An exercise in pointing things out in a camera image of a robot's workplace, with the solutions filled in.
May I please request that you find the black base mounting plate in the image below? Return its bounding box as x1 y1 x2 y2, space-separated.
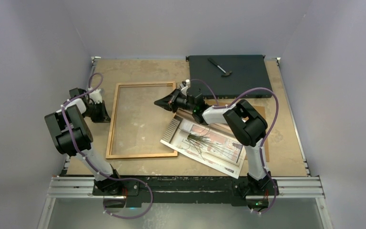
92 176 279 208

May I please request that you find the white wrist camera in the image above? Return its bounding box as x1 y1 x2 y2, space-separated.
88 88 103 104
179 79 191 94

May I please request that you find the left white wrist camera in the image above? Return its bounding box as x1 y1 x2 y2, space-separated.
88 88 103 104

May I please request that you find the brown cardboard backing board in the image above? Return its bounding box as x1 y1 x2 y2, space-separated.
202 102 270 162

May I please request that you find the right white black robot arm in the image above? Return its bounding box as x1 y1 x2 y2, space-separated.
154 87 271 194

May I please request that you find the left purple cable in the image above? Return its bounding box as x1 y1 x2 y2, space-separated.
60 73 154 220

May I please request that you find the brown wooden picture frame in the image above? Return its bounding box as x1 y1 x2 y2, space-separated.
105 81 178 159

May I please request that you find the purple cable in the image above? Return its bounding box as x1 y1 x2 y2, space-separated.
60 73 154 220
189 79 280 216

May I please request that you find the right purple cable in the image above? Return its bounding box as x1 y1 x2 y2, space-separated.
189 79 280 216

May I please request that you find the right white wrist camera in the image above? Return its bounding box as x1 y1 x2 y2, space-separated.
179 79 191 94

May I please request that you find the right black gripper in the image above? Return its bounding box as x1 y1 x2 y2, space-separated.
154 88 195 114

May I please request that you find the dark flat equipment case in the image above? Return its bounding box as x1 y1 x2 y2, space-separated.
186 55 272 99

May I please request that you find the glossy plant photo print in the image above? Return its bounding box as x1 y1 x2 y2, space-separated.
160 115 245 178

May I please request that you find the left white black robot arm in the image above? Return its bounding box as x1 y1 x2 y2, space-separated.
44 88 123 195

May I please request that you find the small black handled hammer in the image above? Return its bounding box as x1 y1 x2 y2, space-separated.
207 57 233 77

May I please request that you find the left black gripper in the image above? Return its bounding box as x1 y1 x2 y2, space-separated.
82 100 112 123

